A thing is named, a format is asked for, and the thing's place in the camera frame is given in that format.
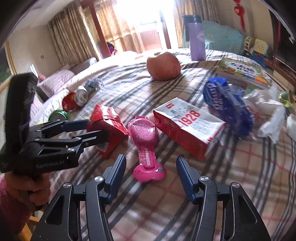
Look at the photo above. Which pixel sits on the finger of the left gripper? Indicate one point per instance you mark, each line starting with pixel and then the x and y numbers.
pixel 57 127
pixel 76 143

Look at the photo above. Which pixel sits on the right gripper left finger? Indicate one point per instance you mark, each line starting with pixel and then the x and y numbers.
pixel 61 219

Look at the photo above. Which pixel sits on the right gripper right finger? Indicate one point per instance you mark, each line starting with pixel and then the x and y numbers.
pixel 240 218

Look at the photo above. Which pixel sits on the red snack bag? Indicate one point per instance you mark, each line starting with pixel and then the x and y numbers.
pixel 105 118

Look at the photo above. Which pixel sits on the pink plastic blister pack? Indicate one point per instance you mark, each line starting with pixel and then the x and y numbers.
pixel 145 136

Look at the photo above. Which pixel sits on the red white 1928 carton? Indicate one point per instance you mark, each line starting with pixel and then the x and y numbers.
pixel 195 129

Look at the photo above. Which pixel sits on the white tissue paper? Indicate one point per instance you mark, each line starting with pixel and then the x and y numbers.
pixel 268 112

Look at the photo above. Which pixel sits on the blue plastic snack wrapper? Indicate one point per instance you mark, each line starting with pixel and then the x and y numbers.
pixel 226 101

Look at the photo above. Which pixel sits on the white foam block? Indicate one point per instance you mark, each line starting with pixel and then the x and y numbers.
pixel 291 125

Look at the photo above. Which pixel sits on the person's left hand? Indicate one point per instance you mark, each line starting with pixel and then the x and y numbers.
pixel 40 188

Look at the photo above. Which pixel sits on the green drink can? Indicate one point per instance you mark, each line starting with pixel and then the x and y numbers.
pixel 58 115

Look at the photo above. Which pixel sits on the red crushed drink can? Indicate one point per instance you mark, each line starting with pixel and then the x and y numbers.
pixel 75 99

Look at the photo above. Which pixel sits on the black phone on gripper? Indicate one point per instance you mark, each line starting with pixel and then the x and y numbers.
pixel 18 104

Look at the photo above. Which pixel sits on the crumpled silver foil wrapper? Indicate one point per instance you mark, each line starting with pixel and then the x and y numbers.
pixel 93 85

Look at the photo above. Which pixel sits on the plaid checkered table cloth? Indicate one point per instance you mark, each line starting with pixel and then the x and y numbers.
pixel 159 210

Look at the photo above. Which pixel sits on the left beige curtain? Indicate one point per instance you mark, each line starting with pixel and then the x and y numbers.
pixel 71 36

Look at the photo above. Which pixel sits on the red apple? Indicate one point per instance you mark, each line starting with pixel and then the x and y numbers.
pixel 163 67

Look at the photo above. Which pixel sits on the green snack wrapper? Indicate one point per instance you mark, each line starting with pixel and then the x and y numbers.
pixel 287 99

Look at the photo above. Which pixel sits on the children's picture book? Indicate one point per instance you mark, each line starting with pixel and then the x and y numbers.
pixel 244 73

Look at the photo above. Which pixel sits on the purple water bottle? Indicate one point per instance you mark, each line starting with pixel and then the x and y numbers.
pixel 193 37

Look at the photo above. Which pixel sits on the teal cloth covered furniture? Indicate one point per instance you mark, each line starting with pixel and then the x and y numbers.
pixel 222 38

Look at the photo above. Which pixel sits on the red hanging heart decoration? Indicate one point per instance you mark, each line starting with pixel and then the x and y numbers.
pixel 239 10

